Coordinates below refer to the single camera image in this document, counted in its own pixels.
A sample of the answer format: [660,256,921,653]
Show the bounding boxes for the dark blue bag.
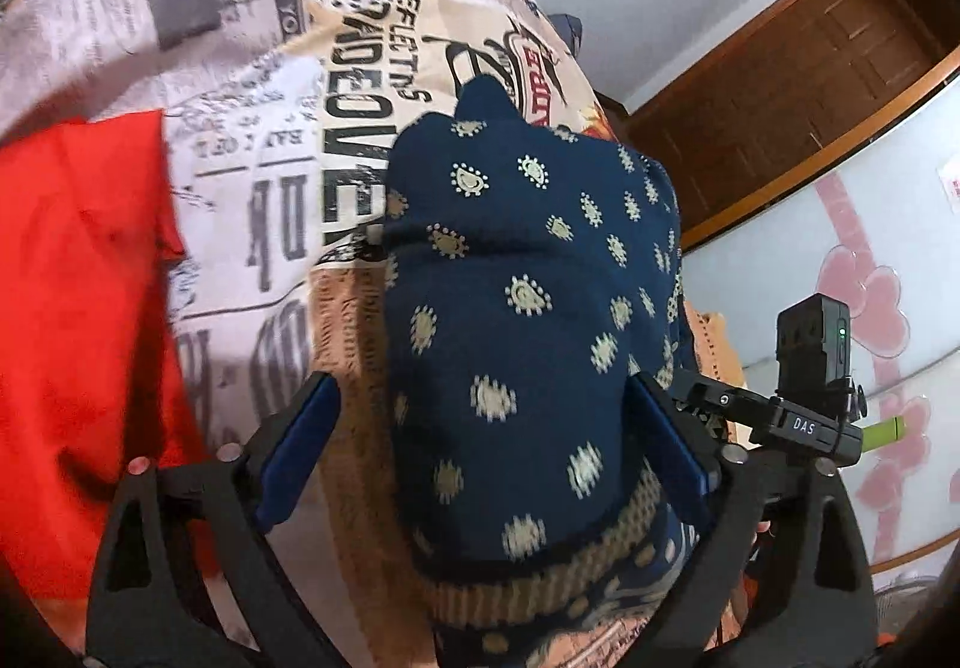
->
[547,12,586,50]

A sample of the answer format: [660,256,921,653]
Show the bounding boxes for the red garment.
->
[0,109,220,610]

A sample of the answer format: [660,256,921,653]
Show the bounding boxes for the tan blanket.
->
[684,308,749,388]

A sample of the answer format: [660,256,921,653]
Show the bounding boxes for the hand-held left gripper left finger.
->
[84,372,343,668]

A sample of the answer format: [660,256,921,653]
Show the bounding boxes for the printed bed sheet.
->
[0,0,631,668]

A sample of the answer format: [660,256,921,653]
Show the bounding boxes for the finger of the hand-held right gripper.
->
[666,369,775,427]

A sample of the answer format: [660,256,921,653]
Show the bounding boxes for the navy patterned sweater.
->
[379,76,722,668]

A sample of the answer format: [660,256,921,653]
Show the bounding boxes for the wooden door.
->
[626,0,960,249]

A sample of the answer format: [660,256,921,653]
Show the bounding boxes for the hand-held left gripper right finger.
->
[628,372,880,668]

